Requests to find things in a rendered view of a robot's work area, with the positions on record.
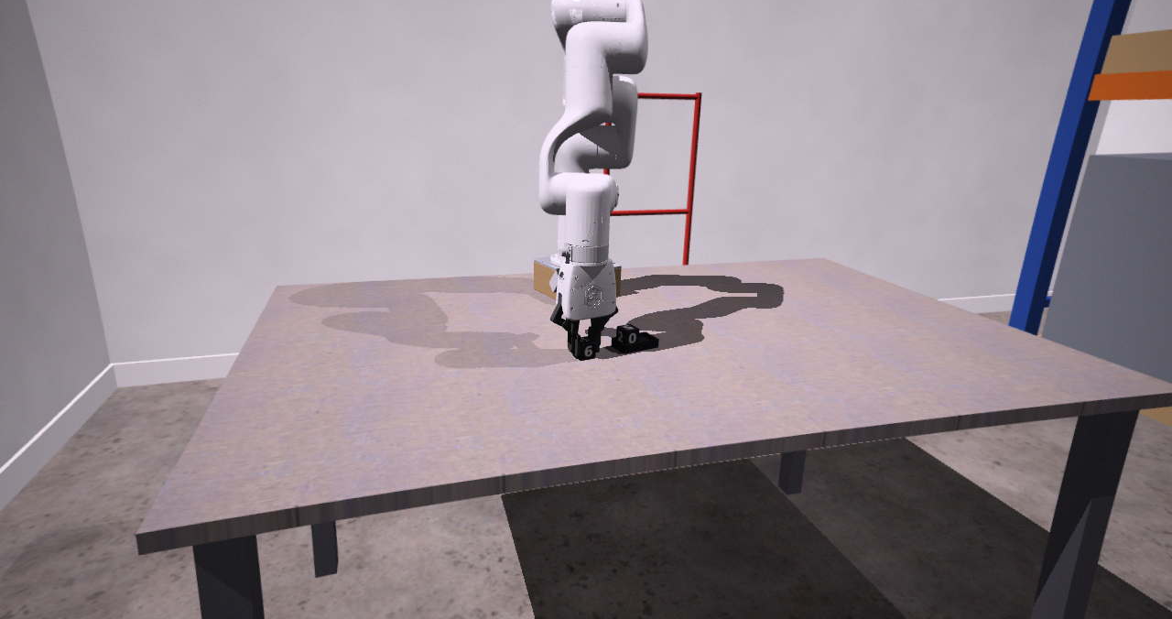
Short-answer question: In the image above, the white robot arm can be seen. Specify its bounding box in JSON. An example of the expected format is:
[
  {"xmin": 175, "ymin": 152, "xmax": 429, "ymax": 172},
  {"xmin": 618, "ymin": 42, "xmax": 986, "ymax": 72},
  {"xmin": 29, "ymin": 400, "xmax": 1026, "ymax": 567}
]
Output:
[{"xmin": 538, "ymin": 0, "xmax": 648, "ymax": 266}]

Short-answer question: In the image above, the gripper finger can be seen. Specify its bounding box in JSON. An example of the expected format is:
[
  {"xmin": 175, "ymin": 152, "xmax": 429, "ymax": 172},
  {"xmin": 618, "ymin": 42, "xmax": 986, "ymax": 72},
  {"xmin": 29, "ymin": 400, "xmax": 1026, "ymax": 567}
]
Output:
[
  {"xmin": 588, "ymin": 308, "xmax": 618, "ymax": 353},
  {"xmin": 550, "ymin": 295, "xmax": 581, "ymax": 356}
]

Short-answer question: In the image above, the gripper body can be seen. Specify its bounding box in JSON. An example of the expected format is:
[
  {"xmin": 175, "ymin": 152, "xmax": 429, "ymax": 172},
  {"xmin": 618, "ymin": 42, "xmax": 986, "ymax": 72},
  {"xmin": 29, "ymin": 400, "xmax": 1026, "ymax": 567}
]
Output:
[{"xmin": 556, "ymin": 258, "xmax": 616, "ymax": 320}]

